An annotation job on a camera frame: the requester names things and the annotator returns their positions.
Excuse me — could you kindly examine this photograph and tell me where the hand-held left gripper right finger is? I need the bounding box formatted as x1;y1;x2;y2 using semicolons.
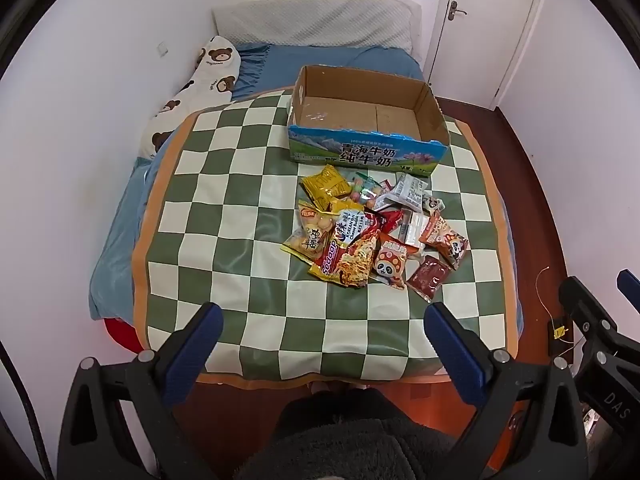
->
424;302;590;480

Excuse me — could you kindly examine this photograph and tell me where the bear print pillow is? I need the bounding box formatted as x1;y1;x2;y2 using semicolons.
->
137;35;242;161

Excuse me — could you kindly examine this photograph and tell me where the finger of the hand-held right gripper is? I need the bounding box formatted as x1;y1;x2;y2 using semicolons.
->
616;269;640;311
557;276;626;361

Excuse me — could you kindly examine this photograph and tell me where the white textured pillow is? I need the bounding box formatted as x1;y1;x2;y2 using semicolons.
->
211;0;422;55

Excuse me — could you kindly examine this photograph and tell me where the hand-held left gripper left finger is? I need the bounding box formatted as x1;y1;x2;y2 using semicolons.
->
59;302;224;480

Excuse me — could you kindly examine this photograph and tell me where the white door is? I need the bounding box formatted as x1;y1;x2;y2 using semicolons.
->
425;0;547;108

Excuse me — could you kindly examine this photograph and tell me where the yellow round puffs packet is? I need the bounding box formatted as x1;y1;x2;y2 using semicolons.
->
281;199;351;263

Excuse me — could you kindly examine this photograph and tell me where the white grey snack packet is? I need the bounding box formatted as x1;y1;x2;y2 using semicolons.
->
374;172;432;212

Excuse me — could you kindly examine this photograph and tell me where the cardboard box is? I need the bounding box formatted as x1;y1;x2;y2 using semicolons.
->
286;65;451;177

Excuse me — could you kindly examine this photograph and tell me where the red noodle packet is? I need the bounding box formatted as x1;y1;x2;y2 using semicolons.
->
307;209;382;289

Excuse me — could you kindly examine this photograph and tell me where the red object under bed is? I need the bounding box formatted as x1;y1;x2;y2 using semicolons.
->
102;317;147;354

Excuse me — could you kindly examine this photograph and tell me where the orange paw print snack packet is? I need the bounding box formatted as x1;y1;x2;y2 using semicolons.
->
419;211;472;270

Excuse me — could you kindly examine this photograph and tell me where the black cable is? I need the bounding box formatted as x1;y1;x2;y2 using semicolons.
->
0;340;56;480

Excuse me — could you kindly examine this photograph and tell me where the small red snack packet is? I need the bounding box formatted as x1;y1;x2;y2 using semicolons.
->
376;208;405;235

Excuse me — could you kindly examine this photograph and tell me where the gold yellow snack packet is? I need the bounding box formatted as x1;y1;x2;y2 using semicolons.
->
299;164;354;211

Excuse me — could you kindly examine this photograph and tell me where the orange round panda snack packet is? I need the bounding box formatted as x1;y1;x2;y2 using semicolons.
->
369;231;420;292

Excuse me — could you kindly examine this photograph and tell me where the clear colourful candy packet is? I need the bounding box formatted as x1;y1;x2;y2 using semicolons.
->
348;171;385;207

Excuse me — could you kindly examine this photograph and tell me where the dark brown snack packet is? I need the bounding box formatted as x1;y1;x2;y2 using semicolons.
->
405;254;452;304

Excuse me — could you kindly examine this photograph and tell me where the green white checkered blanket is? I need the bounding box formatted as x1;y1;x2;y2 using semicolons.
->
131;87;518;393

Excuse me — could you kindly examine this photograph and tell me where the blue bed sheet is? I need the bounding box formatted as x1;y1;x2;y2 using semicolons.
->
89;42;525;323

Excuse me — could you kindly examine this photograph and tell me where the dark fuzzy clothing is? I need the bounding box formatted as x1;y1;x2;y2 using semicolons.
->
234;389;481;480

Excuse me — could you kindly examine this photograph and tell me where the silver snack packet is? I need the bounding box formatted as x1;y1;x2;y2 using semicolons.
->
398;211;427;250

